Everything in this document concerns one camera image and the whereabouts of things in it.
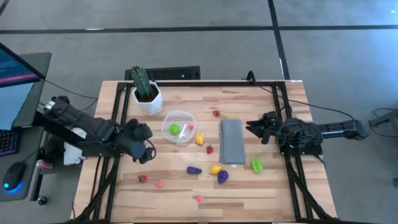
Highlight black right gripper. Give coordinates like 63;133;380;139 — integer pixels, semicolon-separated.
246;111;285;145

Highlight red soda can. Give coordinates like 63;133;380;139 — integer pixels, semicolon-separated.
35;159;53;170

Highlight green cactus plant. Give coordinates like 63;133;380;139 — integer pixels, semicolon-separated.
129;65;154;97

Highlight purple toy grapes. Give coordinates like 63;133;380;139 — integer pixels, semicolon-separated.
217;170;230;184

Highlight white faceted plant pot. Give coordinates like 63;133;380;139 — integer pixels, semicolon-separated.
132;81;164;115

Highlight black floor vent grate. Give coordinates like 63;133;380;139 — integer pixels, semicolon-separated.
124;65;201;81

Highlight grey folded cloth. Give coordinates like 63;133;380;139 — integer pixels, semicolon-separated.
218;119;247;165

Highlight white crumpled paper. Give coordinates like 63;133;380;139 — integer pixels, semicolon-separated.
63;127;88;166

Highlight black computer mouse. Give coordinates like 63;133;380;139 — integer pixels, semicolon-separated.
2;161;27;191

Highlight computer monitor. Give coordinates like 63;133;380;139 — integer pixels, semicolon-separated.
0;42;47;131

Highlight thin black monitor cable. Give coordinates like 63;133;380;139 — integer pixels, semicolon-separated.
42;77;99;111

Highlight black keyboard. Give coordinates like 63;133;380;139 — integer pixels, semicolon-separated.
0;129;20;156

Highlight clear plastic tupperware container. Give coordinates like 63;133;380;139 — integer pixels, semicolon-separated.
160;109;198;144

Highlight dark grey desk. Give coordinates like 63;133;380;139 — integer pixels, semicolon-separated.
0;52;53;203

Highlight black aluminium table frame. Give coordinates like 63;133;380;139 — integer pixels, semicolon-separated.
67;80;346;224

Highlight black power cable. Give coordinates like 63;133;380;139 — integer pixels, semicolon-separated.
242;70;357;122

